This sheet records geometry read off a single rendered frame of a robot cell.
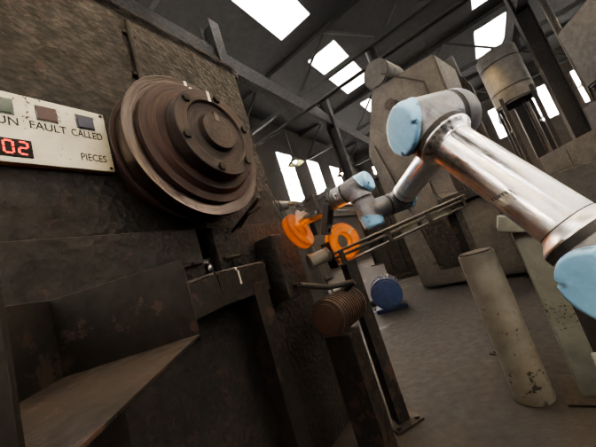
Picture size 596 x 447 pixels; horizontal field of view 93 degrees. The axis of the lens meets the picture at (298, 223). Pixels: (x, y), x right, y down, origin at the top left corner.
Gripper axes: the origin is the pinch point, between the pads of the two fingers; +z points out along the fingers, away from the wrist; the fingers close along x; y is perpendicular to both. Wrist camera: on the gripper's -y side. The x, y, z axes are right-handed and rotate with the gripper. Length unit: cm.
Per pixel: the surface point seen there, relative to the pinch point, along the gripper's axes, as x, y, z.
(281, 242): 12.8, -6.7, 0.0
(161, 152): 55, 18, -5
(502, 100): -791, 284, -179
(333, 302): 10.7, -32.5, -11.4
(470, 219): -226, -6, -38
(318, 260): 0.0, -16.2, -4.4
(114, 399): 81, -32, -33
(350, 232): -15.6, -8.9, -13.8
